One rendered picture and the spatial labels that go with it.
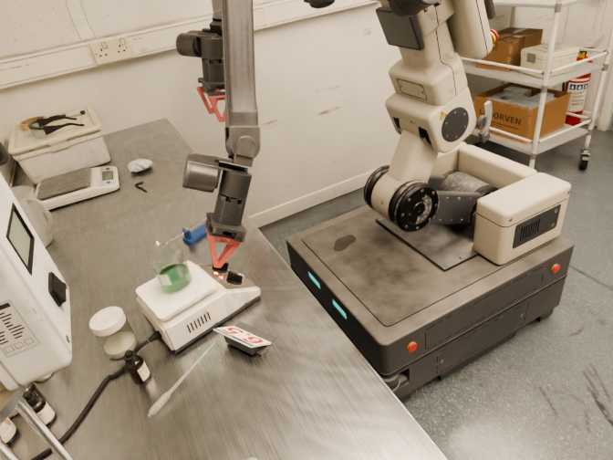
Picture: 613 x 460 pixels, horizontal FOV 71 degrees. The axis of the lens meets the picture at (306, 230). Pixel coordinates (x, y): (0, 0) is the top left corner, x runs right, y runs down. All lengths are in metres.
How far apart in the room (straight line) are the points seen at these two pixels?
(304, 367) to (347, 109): 1.96
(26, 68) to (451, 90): 1.56
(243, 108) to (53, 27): 1.35
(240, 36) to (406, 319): 0.91
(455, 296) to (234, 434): 0.91
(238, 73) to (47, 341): 0.66
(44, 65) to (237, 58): 1.30
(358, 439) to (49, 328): 0.49
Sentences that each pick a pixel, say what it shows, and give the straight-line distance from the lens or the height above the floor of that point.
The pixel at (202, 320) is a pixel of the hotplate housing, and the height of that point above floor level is 0.79.
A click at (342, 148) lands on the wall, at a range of 2.60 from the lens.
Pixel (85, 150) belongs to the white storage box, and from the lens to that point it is 1.78.
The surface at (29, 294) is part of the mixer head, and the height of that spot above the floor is 1.20.
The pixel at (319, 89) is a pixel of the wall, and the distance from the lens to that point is 2.43.
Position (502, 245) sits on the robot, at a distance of 1.50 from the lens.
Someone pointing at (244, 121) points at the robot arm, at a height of 1.07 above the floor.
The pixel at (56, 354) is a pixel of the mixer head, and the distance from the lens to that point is 0.28.
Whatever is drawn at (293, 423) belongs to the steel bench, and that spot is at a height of 0.75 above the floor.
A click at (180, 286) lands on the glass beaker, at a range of 0.82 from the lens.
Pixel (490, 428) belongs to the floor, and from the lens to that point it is 1.59.
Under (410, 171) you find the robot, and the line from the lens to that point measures 1.41.
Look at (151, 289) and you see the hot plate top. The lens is 0.86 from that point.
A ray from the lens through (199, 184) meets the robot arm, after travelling 0.83.
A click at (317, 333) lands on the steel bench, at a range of 0.80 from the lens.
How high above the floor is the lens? 1.33
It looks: 33 degrees down
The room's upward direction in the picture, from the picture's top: 10 degrees counter-clockwise
